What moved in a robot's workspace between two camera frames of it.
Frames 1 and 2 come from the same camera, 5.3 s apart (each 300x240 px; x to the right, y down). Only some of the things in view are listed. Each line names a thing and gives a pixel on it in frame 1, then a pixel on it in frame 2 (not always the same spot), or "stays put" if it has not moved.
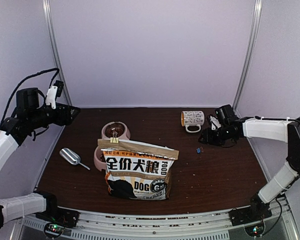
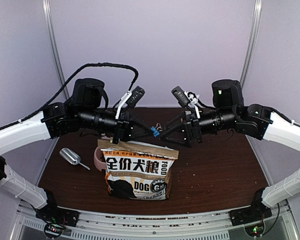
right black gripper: (208, 139) to (191, 128)
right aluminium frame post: (248, 53) stays put
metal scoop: (72, 157) stays put
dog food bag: (136, 171) stays put
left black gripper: (66, 119) to (124, 127)
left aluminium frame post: (53, 37) stays put
